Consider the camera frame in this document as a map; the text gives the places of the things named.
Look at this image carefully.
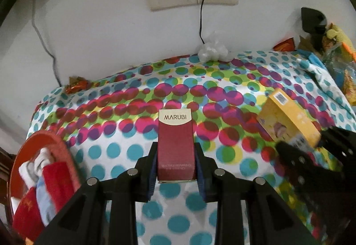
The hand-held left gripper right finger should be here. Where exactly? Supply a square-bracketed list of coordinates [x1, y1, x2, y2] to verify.
[193, 143, 319, 245]

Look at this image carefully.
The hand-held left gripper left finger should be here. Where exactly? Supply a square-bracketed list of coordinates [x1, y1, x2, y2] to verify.
[35, 142, 159, 245]

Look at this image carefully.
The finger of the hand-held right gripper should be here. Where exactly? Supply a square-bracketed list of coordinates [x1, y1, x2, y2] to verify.
[317, 126, 356, 156]
[275, 141, 320, 181]

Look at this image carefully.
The maroon box with cream top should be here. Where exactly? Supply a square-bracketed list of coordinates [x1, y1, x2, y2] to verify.
[156, 109, 196, 183]

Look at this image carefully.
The yellow box with barcode label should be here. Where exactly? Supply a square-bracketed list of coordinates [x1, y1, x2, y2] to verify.
[256, 88, 322, 151]

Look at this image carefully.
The red sock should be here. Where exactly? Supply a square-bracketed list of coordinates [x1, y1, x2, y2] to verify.
[12, 188, 46, 241]
[42, 162, 81, 223]

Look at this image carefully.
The red round tray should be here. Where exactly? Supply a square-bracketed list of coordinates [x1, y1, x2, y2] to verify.
[7, 131, 82, 245]

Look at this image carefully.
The small white sock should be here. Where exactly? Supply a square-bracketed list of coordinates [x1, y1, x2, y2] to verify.
[19, 148, 55, 187]

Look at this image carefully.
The polka dot tablecloth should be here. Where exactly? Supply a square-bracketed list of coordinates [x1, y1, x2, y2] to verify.
[26, 49, 356, 245]

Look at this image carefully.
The clear plastic bag of goods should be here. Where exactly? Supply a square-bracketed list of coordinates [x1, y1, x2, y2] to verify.
[323, 22, 356, 106]

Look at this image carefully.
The red packet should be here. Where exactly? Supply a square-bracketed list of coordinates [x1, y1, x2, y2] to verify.
[273, 39, 295, 51]

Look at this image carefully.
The orange candy wrapper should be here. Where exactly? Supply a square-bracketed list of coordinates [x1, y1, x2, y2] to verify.
[66, 77, 89, 94]

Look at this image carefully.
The crumpled white plastic bag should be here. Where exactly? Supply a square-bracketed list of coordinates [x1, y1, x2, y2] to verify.
[197, 31, 233, 62]

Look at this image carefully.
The dark wooden furniture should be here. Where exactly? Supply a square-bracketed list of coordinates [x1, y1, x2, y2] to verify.
[0, 150, 17, 245]

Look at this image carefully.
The black cable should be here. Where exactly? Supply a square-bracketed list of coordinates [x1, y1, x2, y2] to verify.
[199, 0, 208, 43]
[31, 0, 62, 87]

